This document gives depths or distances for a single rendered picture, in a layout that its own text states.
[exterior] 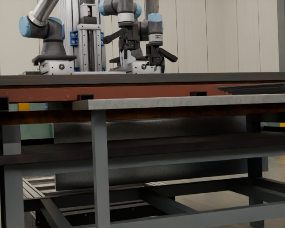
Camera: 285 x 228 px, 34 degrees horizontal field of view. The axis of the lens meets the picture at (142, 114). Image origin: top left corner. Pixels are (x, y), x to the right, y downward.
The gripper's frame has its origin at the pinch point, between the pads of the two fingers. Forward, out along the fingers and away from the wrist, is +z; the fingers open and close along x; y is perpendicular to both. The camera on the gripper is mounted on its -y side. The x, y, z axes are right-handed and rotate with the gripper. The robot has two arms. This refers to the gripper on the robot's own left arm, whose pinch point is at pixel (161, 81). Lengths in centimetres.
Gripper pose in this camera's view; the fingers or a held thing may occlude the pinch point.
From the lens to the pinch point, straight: 243.4
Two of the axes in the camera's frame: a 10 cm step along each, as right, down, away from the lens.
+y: -9.4, 0.5, -3.2
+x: 3.2, 0.0, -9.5
